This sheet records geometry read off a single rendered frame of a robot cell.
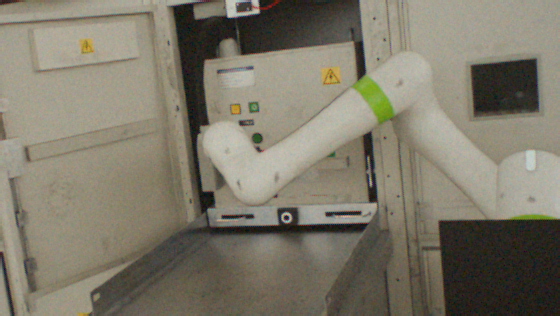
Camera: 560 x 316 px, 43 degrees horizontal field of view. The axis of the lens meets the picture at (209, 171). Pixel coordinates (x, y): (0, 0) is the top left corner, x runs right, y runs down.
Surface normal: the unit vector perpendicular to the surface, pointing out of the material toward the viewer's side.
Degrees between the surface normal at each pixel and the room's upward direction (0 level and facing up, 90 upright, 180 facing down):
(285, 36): 90
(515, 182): 48
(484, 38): 90
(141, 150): 90
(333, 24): 90
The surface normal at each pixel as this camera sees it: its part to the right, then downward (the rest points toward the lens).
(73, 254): 0.72, 0.03
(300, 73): -0.37, 0.21
